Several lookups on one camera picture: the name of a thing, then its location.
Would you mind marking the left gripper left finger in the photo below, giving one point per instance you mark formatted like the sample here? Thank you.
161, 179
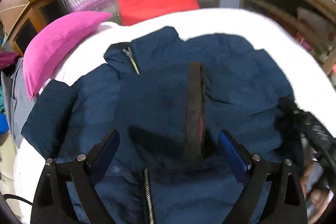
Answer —
52, 202

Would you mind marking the grey garment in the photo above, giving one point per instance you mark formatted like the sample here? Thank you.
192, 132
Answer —
17, 105

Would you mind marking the wooden table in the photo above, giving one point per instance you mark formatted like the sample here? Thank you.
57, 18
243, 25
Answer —
311, 22

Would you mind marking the blue garment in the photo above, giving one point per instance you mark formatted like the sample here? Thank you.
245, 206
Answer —
3, 124

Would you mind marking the navy blue puffer jacket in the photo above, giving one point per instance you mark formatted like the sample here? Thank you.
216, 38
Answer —
169, 99

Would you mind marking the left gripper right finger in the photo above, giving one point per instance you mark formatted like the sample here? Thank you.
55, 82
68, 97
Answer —
285, 202

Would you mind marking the magenta garment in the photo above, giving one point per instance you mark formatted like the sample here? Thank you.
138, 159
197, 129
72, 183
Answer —
7, 59

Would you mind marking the pink pillow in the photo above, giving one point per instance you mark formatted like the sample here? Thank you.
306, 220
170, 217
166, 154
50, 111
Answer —
49, 47

